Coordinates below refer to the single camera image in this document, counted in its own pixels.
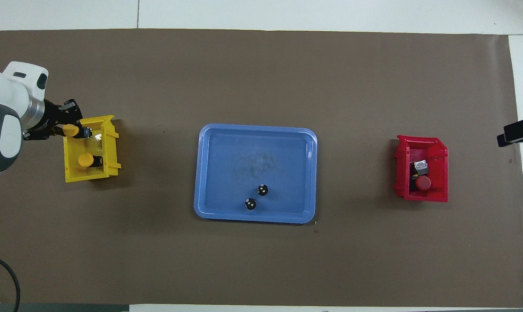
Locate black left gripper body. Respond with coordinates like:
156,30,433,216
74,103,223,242
25,99,65,141

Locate red plastic bin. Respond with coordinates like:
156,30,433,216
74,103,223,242
393,135,449,203

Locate blue plastic tray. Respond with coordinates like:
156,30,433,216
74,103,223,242
194,123,318,224

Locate brown table mat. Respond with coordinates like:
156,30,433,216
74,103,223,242
0,29,523,307

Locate yellow plastic bin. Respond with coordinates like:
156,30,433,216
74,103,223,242
63,115,122,183

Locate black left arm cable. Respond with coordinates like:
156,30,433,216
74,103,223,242
0,251,21,312

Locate yellow push button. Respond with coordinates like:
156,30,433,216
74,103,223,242
63,124,92,140
78,153,104,168

